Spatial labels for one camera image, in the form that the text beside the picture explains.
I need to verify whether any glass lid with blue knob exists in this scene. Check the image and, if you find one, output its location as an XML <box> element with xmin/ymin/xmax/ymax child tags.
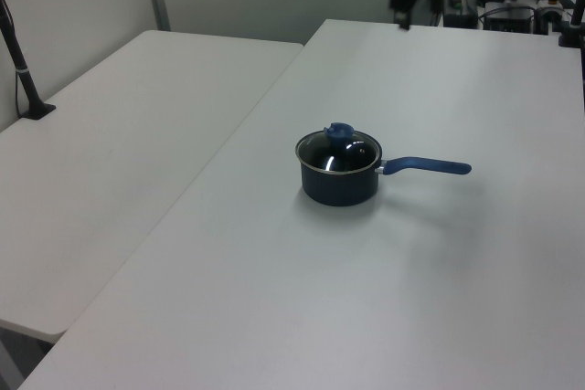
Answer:
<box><xmin>294</xmin><ymin>121</ymin><xmax>382</xmax><ymax>174</ymax></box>

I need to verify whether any black electronics box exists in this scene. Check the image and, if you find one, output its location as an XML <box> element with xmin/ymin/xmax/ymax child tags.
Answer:
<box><xmin>483</xmin><ymin>5</ymin><xmax>537</xmax><ymax>35</ymax></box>

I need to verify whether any black pole with clamp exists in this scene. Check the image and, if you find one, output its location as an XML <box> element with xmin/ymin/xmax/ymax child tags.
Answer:
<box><xmin>558</xmin><ymin>0</ymin><xmax>585</xmax><ymax>49</ymax></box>

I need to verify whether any white side table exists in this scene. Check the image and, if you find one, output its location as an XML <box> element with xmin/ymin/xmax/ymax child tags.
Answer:
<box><xmin>0</xmin><ymin>29</ymin><xmax>305</xmax><ymax>337</ymax></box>

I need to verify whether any dark saucepan with blue handle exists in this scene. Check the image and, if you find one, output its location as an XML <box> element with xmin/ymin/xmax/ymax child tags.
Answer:
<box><xmin>294</xmin><ymin>130</ymin><xmax>473</xmax><ymax>207</ymax></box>

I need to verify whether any black camera pole with foot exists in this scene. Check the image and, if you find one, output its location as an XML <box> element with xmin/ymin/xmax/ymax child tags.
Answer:
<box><xmin>0</xmin><ymin>0</ymin><xmax>58</xmax><ymax>122</ymax></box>

